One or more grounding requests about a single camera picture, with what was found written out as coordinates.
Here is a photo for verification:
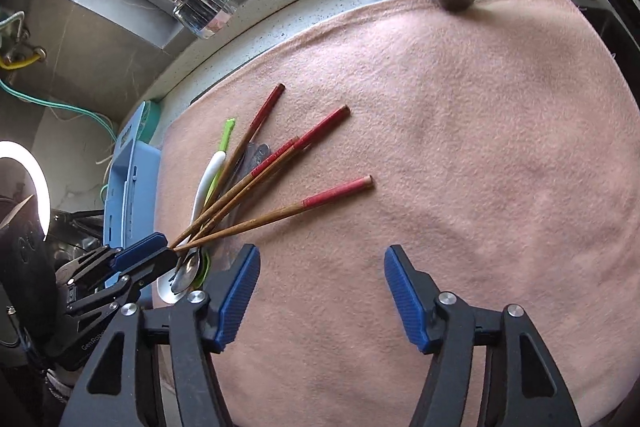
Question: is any wooden chopstick red tip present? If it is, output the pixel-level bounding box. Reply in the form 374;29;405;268
190;105;350;241
174;174;374;251
170;135;299;248
204;83;285;210

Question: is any metal spoon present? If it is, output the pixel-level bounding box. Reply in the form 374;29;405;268
170;249;201;295

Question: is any blue plastic drainer basket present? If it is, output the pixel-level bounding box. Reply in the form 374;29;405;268
103;101;160;248

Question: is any green plastic spoon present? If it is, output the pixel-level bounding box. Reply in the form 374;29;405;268
191;118;235;287

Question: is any pink cloth mat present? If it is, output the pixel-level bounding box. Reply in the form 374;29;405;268
155;0;639;426

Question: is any white spoon long handle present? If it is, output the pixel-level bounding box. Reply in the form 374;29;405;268
156;150;227;305

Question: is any white ring light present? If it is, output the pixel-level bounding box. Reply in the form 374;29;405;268
1;141;51;237

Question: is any green hose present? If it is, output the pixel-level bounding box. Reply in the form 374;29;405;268
0;78;120;143

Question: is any yellow hose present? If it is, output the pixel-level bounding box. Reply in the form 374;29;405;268
0;48;47;72

